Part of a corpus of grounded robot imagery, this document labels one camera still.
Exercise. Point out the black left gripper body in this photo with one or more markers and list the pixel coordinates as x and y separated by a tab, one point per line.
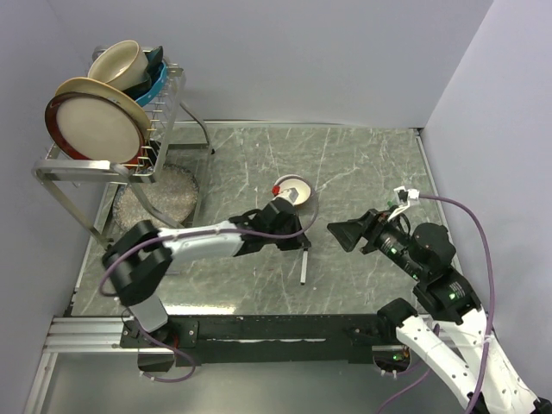
286	243

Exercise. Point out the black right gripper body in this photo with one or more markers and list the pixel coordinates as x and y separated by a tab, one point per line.
389	238

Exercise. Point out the white pen black tip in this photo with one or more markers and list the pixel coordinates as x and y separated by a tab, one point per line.
304	267

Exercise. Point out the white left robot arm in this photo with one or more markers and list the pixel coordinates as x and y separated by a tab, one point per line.
136	264

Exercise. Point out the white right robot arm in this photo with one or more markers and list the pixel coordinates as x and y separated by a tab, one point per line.
476	369

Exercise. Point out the small cream bowl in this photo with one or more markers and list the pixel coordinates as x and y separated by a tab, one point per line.
292	180

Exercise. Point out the speckled grey plate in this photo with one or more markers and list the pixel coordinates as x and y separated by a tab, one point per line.
175	194

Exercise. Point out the black base bar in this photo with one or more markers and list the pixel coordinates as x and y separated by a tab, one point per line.
218	339

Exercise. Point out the metal dish rack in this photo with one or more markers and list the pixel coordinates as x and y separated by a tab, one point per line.
162	111

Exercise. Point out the blue dish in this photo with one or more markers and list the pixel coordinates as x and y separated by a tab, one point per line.
158	83

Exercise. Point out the black dish in rack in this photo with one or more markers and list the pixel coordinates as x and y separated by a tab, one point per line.
154	60

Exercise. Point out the red rimmed white plate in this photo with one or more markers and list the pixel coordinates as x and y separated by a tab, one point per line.
89	127

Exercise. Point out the large beige bowl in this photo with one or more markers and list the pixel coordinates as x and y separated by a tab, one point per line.
121	66

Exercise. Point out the beige plate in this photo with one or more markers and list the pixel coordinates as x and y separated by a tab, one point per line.
97	88

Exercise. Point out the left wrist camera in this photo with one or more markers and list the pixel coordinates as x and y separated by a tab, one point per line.
289	194

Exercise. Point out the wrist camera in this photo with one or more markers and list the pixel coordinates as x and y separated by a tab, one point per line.
405	199
289	194

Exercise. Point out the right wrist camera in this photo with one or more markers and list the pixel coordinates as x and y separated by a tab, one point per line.
405	199

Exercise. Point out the aluminium rail frame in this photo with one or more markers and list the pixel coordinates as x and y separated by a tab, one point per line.
97	334

